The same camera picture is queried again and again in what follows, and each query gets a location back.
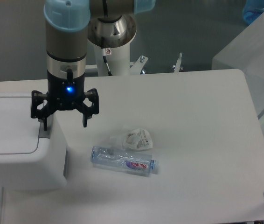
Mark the crumpled white plastic wrapper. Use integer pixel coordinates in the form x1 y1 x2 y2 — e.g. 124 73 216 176
107 128 153 151

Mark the black cable on pedestal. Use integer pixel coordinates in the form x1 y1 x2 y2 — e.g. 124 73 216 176
100 36 113 77

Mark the clear plastic water bottle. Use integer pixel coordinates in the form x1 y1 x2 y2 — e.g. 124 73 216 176
90 146 159 176

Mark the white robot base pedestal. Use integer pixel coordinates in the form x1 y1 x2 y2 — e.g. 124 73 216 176
88 41 131 77

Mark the white metal mounting bracket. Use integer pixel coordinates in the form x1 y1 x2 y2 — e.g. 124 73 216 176
84 55 149 77

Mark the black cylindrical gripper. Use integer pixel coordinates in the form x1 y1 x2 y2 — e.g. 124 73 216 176
31 72 99 130

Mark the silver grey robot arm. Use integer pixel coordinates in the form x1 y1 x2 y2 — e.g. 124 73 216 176
31 0 155 130

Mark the silver clamp screw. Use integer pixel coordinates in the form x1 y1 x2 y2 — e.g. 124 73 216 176
172 52 183 73

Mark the white push-button trash can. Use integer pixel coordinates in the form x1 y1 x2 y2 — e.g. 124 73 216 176
0 93 68 190

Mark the blue plastic bag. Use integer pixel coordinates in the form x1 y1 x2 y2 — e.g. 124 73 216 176
242 0 264 25

